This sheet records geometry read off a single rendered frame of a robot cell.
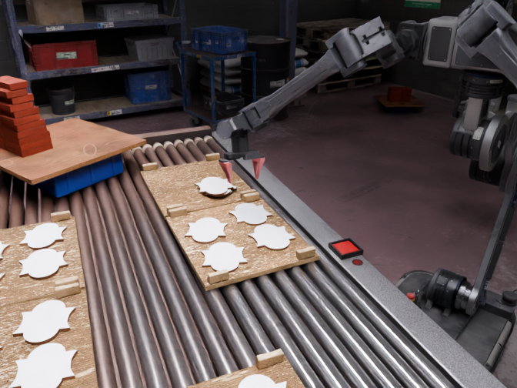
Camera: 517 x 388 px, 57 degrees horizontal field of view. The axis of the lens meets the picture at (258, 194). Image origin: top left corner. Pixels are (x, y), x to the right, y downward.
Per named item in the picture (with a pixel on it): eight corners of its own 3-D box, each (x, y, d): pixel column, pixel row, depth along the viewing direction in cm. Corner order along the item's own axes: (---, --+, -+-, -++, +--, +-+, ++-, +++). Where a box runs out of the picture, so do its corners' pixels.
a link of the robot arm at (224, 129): (269, 125, 151) (257, 102, 151) (254, 129, 141) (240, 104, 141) (241, 142, 157) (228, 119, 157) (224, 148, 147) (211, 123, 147)
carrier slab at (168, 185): (221, 161, 205) (221, 157, 205) (259, 200, 172) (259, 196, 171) (140, 174, 193) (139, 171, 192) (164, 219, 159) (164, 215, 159)
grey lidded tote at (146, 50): (163, 53, 594) (161, 33, 583) (177, 57, 568) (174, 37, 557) (125, 57, 567) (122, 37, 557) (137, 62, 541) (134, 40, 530)
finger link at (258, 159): (267, 178, 158) (265, 151, 156) (247, 182, 155) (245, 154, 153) (258, 176, 164) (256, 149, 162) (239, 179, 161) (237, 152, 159)
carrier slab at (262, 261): (260, 201, 172) (260, 197, 171) (319, 259, 138) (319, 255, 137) (165, 221, 159) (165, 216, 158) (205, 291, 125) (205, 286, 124)
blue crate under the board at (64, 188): (81, 155, 211) (78, 133, 207) (126, 172, 194) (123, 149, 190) (14, 178, 189) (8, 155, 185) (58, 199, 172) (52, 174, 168)
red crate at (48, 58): (90, 59, 558) (86, 35, 545) (100, 66, 523) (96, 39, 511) (30, 65, 528) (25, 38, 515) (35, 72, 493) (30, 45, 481)
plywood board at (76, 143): (75, 121, 223) (75, 117, 222) (146, 143, 195) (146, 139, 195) (-36, 152, 187) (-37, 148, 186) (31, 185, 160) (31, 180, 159)
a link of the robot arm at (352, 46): (397, 43, 118) (378, 8, 118) (348, 72, 123) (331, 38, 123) (406, 57, 159) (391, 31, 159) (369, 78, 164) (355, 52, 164)
